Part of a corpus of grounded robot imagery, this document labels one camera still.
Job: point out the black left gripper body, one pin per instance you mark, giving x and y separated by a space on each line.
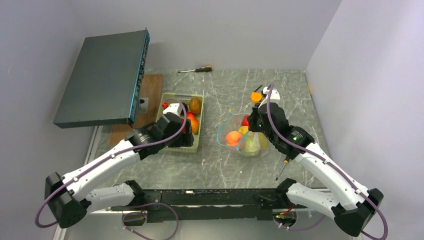
185 139

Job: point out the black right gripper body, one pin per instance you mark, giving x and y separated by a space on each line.
256 124

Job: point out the red tomato toy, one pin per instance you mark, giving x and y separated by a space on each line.
245 122

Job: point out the yellow lemon toy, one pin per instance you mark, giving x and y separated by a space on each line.
243 130

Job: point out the yellow pepper slice toy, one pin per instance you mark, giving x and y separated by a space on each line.
263 141

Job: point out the clear zip top bag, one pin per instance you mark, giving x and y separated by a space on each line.
233 123

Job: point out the peach toy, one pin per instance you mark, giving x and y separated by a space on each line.
233 138

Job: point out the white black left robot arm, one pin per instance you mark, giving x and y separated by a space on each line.
99 175

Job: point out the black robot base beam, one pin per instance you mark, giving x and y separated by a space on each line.
161 205

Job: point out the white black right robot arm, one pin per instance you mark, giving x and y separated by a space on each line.
350 204

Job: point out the green plastic food bin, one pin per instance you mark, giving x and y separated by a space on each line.
185 98

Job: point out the red orange mango toy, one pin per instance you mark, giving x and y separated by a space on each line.
195 125

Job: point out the brown wooden board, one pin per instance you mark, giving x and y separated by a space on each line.
151 88

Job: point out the yellow black screwdriver near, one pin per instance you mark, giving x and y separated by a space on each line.
282 168

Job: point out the yellow black screwdriver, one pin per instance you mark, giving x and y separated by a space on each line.
203 69
282 168

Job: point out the yellow black screwdriver far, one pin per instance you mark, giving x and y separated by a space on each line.
203 69

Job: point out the dark grey flat panel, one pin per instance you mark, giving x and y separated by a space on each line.
105 84

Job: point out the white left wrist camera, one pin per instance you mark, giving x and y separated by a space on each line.
175 108

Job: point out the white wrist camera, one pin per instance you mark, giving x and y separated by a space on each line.
175 108
272 96

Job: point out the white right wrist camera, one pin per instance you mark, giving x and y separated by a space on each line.
272 96

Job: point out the small metal bracket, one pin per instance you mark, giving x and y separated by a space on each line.
143 105

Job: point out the aluminium frame rail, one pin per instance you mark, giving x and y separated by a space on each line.
159 205

